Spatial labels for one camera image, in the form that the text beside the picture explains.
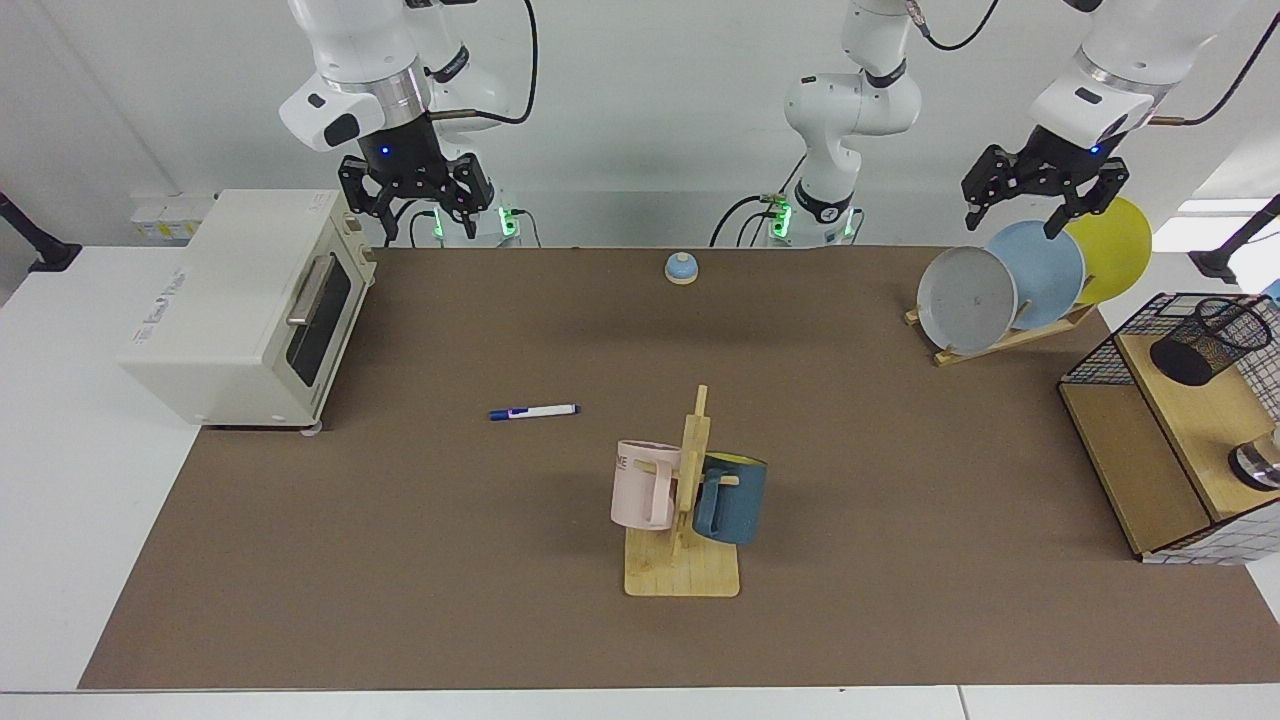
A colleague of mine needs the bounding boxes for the wire basket with wooden floor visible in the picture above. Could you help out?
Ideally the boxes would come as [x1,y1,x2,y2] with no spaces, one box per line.
[1058,292,1280,567]

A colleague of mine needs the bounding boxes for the dark blue cup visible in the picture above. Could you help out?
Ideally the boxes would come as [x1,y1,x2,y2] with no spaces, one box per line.
[692,452,769,546]

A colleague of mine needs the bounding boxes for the white wall socket boxes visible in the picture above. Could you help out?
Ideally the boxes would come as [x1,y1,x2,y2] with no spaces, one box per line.
[130,195,219,243]

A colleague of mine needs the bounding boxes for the yellow plate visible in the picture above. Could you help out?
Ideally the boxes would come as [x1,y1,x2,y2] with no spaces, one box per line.
[1050,195,1153,306]

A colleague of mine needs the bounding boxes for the wooden cup stand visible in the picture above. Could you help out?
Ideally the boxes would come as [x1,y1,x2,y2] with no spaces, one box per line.
[624,385,742,599]

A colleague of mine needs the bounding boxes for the wooden plate rack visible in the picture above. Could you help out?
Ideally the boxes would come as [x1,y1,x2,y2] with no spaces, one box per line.
[904,275,1098,368]

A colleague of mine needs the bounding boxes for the black base cables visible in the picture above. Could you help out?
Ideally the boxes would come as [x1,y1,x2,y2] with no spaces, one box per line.
[710,150,806,248]
[385,200,542,249]

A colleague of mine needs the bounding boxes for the grey plate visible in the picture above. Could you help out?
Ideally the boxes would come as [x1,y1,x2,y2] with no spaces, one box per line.
[916,246,1019,356]

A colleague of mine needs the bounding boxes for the black mesh pen holder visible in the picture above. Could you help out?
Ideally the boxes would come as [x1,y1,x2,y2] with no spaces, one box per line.
[1149,296,1274,388]

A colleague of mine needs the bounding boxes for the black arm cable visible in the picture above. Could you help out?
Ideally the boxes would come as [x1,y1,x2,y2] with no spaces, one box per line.
[905,0,1280,127]
[405,0,539,127]

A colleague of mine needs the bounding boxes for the pale toaster oven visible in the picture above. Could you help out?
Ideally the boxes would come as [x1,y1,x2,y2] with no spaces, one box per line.
[118,189,378,432]

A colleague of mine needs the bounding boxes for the black clamp stand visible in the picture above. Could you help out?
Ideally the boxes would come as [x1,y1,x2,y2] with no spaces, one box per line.
[1188,195,1280,284]
[0,190,83,274]

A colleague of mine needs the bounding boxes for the light blue plate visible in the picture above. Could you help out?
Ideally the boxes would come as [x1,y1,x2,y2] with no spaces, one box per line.
[985,220,1086,331]

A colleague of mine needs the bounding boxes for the pink cup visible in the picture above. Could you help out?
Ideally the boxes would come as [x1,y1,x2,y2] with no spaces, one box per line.
[611,440,683,532]

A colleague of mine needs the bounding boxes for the brown table cloth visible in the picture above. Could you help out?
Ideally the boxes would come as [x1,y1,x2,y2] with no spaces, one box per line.
[78,246,1280,691]

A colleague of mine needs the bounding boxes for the silver metal round container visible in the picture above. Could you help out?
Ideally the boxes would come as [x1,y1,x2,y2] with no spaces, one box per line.
[1228,425,1280,492]

